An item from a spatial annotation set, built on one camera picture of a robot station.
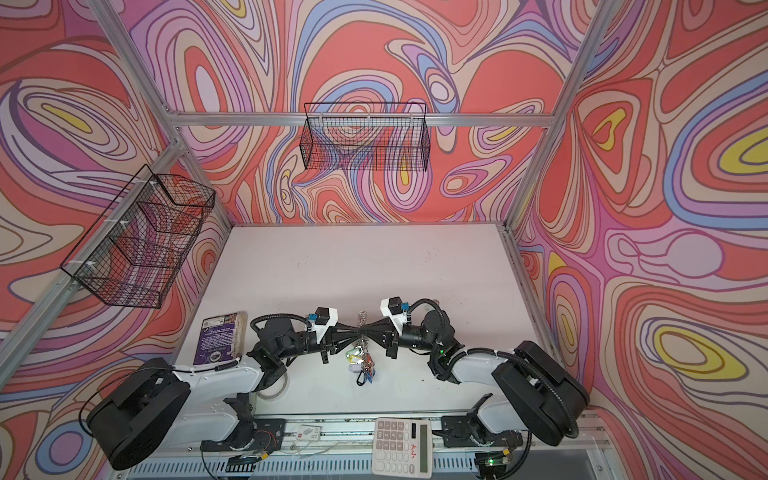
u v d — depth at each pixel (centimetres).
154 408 42
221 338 87
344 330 72
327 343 68
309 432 73
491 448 72
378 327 70
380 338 71
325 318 64
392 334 69
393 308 65
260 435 72
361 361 85
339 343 70
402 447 70
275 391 78
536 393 43
